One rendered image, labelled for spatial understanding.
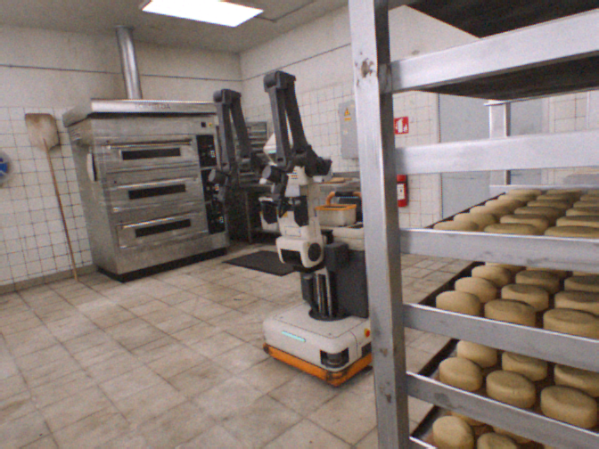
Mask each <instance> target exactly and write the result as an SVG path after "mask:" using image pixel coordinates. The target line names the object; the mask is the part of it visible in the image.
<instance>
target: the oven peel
mask: <svg viewBox="0 0 599 449"><path fill-rule="evenodd" d="M24 119H25V123H26V128H27V131H28V136H29V141H30V142H31V143H32V144H33V145H35V146H36V147H38V148H40V149H42V150H43V151H44V152H45V153H46V157H47V160H48V164H49V168H50V171H51V175H52V179H53V185H54V189H55V193H56V197H57V200H58V204H59V208H60V212H61V216H62V223H63V227H64V231H65V235H66V239H67V242H68V247H69V251H70V258H71V263H72V267H73V271H74V275H75V280H76V282H77V281H78V274H77V269H76V266H75V261H74V257H73V253H72V248H71V245H70V237H69V234H68V229H67V225H66V222H65V217H64V214H63V210H62V203H61V199H60V195H59V192H58V188H57V183H56V180H55V176H54V172H53V166H52V162H51V159H50V155H49V151H50V150H51V149H52V148H53V147H54V146H55V145H56V144H57V143H58V141H59V139H58V135H57V132H56V127H55V124H54V120H53V116H52V115H51V114H49V113H26V114H25V115H24Z"/></svg>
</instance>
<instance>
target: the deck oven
mask: <svg viewBox="0 0 599 449"><path fill-rule="evenodd" d="M216 116H217V108H216V107H215V106H214V103H213V102H205V101H169V100H134V99H98V98H89V99H88V100H86V101H84V102H82V103H80V104H79V105H78V106H76V107H74V108H72V109H71V110H68V111H66V112H65V113H63V114H62V122H63V126H64V127H67V128H68V133H69V138H70V147H71V151H72V156H73V161H74V166H75V170H76V176H77V180H78V188H79V194H80V199H81V203H82V209H83V213H84V218H85V223H86V231H87V237H88V241H89V246H90V251H91V256H92V260H93V264H95V265H97V266H98V271H99V273H102V274H105V275H107V276H109V277H111V278H112V279H114V280H116V281H118V282H121V283H124V282H131V281H133V280H137V279H141V278H144V277H147V276H150V275H154V274H157V273H163V272H166V271H169V270H173V269H177V268H179V267H183V266H186V265H192V264H195V263H199V262H202V261H205V260H209V259H212V258H215V257H221V256H224V255H227V251H226V247H228V246H230V240H229V233H228V226H227V218H226V215H223V202H222V203H221V205H220V206H219V208H218V210H217V212H216V214H212V208H211V205H210V201H209V199H212V200H213V199H215V200H217V198H214V197H213V194H218V193H219V189H220V185H221V184H215V183H212V182H211V181H210V180H209V174H210V173H211V170H212V169H218V170H221V169H220V162H219V155H218V147H217V134H215V133H216V127H215V120H214V117H216ZM90 146H91V148H92V151H91V149H90ZM89 149H90V150H89ZM90 151H91V155H92V156H93V157H92V161H93V167H94V182H93V181H91V179H90V177H89V174H88V171H87V154H90Z"/></svg>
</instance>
